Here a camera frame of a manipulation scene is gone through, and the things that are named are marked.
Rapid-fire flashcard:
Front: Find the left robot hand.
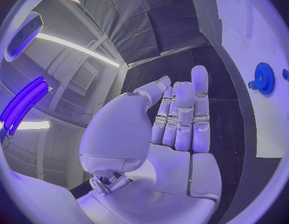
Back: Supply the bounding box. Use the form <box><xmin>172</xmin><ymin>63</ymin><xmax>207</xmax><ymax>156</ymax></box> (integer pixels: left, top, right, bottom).
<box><xmin>76</xmin><ymin>65</ymin><xmax>223</xmax><ymax>224</ymax></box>

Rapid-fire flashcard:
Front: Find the white task board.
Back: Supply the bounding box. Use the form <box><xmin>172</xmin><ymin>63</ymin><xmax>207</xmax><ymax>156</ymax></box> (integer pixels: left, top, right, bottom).
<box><xmin>188</xmin><ymin>0</ymin><xmax>289</xmax><ymax>158</ymax></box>

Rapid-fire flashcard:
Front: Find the glowing light bar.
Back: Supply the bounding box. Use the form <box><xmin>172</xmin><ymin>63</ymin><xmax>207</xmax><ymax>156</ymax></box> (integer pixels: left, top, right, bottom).
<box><xmin>0</xmin><ymin>75</ymin><xmax>54</xmax><ymax>136</ymax></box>

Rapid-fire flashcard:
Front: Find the blue gear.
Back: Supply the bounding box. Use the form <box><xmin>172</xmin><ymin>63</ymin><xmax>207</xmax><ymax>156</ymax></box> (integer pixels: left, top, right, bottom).
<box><xmin>254</xmin><ymin>62</ymin><xmax>276</xmax><ymax>96</ymax></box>

